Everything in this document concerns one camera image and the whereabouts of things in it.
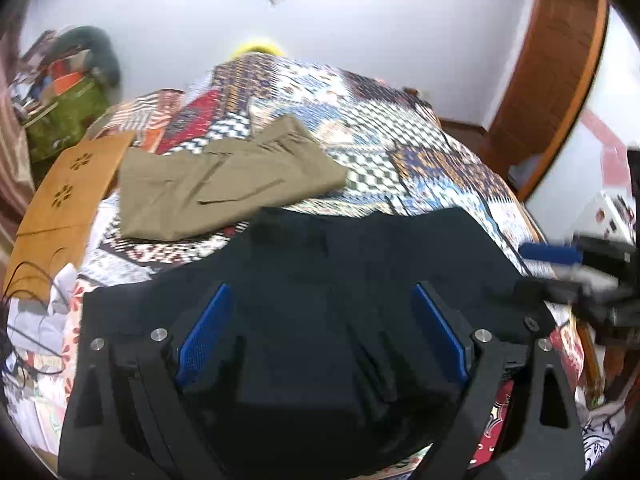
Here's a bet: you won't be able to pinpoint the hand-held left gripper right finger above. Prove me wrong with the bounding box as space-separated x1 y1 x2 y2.
410 281 586 480

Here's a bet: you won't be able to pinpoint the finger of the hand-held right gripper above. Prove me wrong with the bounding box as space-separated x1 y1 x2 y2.
519 243 585 266
514 279 587 307

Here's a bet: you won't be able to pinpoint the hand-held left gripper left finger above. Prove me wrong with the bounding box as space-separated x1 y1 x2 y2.
59 282 236 480

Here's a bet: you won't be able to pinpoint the black pants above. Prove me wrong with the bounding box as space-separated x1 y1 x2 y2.
80 206 557 472

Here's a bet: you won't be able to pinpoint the khaki pants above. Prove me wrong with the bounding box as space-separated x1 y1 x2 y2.
117 114 350 241

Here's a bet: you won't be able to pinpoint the patchwork blanket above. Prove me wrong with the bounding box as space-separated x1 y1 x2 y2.
0 52 603 480

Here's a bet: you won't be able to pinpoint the wooden door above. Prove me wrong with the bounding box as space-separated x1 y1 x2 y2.
475 0 612 202

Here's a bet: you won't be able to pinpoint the wooden lap desk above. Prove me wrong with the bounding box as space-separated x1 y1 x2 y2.
2 131 137 302

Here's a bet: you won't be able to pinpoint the striped orange patterned cloth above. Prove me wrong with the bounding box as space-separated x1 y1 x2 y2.
87 89 187 154

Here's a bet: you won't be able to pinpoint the green storage bag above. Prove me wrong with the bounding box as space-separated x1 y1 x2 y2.
22 77 112 162

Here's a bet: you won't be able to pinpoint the striped red curtain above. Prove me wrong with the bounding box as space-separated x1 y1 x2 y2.
0 10 37 241

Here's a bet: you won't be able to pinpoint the yellow foam tube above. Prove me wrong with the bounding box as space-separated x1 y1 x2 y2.
236 36 287 57

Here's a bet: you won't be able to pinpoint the pile of clothes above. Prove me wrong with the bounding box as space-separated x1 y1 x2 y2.
10 30 82 111

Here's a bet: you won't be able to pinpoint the grey plush pillow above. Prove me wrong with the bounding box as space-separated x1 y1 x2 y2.
52 25 122 87

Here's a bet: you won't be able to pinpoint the black cable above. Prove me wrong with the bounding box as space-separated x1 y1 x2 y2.
0 259 69 392

